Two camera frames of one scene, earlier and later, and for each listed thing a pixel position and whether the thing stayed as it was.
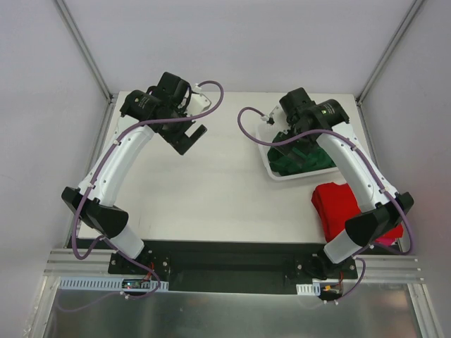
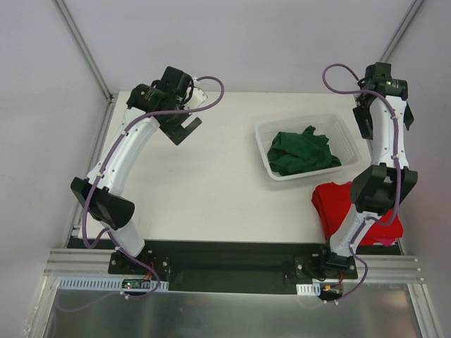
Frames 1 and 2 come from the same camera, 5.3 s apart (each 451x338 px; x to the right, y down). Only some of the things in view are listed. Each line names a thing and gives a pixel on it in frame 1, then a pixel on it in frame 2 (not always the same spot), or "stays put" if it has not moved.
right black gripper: (294, 151) → (361, 122)
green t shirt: (301, 155) stays put
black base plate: (236, 267) stays put
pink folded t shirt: (384, 241) stays put
